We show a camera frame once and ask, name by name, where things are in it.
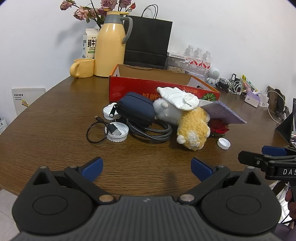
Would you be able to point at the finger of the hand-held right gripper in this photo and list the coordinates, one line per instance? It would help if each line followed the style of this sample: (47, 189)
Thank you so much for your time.
(275, 151)
(249, 158)

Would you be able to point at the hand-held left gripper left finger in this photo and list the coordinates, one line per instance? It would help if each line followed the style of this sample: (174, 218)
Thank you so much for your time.
(93, 168)

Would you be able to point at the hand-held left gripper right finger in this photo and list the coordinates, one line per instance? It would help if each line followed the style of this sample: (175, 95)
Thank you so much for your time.
(200, 171)

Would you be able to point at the small white bottle cap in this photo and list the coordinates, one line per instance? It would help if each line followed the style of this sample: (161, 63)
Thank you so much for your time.
(223, 143)

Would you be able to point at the yellow plush toy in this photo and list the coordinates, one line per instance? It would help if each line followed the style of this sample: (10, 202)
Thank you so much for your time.
(192, 125)

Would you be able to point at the purple fabric pouch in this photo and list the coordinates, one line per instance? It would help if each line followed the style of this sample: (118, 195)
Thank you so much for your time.
(222, 112)

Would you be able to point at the white plush toy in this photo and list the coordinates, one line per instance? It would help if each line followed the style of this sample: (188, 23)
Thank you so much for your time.
(166, 113)

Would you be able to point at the navy zip pouch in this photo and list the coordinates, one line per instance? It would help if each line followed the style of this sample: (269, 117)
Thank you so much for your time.
(136, 104)

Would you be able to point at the white crinkled packet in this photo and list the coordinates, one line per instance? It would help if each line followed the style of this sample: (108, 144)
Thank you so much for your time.
(178, 96)

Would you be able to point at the red cardboard box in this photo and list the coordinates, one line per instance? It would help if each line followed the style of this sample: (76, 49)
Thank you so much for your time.
(131, 89)

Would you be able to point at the person's right hand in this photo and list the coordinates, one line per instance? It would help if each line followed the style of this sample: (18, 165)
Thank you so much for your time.
(291, 197)

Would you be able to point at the large white bottle cap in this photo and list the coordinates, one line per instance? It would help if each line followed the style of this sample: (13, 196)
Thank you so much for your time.
(120, 136)

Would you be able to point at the red artificial flower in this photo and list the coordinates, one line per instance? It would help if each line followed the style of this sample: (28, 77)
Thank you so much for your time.
(219, 128)

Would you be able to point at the purple tissue box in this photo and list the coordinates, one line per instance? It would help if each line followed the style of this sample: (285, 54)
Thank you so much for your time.
(253, 98)

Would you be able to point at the white ribbed bottle cap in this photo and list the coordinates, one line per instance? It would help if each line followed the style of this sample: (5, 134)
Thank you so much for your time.
(107, 111)

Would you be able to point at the colourful packets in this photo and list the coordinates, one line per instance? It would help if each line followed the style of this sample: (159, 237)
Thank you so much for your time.
(248, 83)

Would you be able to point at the small black device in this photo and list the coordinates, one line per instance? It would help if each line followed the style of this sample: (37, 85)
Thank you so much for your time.
(234, 77)

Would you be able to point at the white robot toy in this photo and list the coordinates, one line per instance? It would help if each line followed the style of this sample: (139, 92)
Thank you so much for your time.
(214, 73)

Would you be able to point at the stack of leaflets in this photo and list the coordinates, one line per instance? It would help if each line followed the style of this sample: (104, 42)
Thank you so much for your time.
(2, 125)

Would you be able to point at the yellow mug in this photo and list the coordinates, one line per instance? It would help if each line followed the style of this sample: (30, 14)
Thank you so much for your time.
(84, 68)

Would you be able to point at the clear container of seeds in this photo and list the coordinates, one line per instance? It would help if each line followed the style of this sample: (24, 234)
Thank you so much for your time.
(175, 68)

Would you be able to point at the yellow thermos jug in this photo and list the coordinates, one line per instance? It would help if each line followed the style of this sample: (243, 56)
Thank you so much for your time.
(111, 46)

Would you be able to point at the white milk carton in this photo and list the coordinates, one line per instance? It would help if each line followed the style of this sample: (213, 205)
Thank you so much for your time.
(89, 44)

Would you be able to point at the black paper bag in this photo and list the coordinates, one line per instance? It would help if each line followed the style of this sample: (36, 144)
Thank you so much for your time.
(148, 39)

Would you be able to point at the dried rose bouquet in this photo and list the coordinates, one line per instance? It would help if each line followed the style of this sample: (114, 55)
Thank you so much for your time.
(81, 12)

